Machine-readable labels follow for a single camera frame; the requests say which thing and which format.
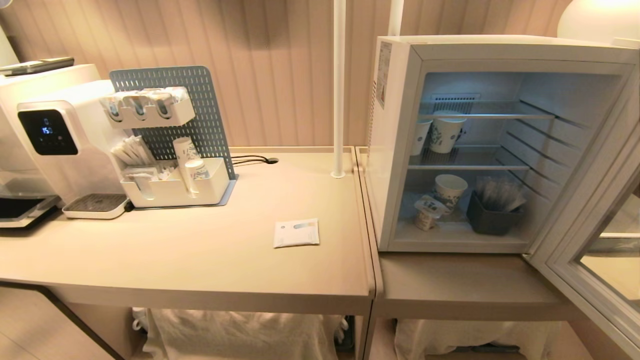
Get white mini fridge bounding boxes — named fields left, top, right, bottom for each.
left=366, top=34, right=640, bottom=254

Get white patterned paper cup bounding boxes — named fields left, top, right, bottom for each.
left=433, top=174, right=469, bottom=211
left=429, top=111, right=468, bottom=154
left=411, top=119, right=433, bottom=156

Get small sealed yogurt cup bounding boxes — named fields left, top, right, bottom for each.
left=414, top=194, right=448, bottom=231

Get white glass fridge door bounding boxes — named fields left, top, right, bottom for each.
left=524, top=80, right=640, bottom=358

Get white paper sachet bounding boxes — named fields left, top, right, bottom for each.
left=273, top=218, right=320, bottom=249

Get white vertical pole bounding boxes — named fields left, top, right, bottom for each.
left=388, top=0, right=405, bottom=37
left=331, top=0, right=347, bottom=179

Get stacked paper cups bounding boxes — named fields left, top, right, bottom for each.
left=173, top=137, right=210, bottom=196

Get grey pegboard organizer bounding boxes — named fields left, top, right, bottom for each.
left=109, top=65, right=239, bottom=210

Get white organizer base tray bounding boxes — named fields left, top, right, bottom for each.
left=120, top=157, right=231, bottom=209

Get white cloth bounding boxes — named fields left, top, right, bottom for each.
left=132, top=308, right=348, bottom=360
left=394, top=320, right=563, bottom=360

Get black container with sticks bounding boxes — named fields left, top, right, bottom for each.
left=466, top=176, right=527, bottom=236

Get white pegboard shelf tray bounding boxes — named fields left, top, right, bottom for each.
left=103, top=86, right=196, bottom=131

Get paper sachets bundle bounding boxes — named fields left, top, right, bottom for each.
left=111, top=135, right=157, bottom=167

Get white drip tray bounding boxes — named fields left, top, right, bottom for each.
left=62, top=193, right=132, bottom=220

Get white water dispenser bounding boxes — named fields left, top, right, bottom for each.
left=0, top=64, right=132, bottom=206

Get black phone on box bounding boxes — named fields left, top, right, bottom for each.
left=0, top=56, right=75, bottom=77

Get white lamp shade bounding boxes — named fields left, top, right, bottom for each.
left=557, top=0, right=640, bottom=49

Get black cable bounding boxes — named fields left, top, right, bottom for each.
left=231, top=155, right=280, bottom=167

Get wire fridge shelf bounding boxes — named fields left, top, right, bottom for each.
left=419, top=93, right=557, bottom=121
left=408, top=145, right=531, bottom=171

